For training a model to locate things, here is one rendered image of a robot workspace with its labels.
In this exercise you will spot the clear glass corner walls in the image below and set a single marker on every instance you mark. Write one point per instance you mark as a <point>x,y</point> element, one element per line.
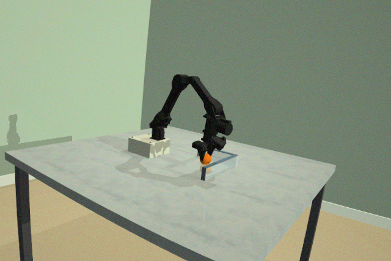
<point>221,167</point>

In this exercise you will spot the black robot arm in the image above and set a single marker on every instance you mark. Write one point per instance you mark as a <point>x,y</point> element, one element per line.
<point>212,106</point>

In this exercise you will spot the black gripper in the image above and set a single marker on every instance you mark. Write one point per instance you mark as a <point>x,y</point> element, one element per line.
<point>202,147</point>

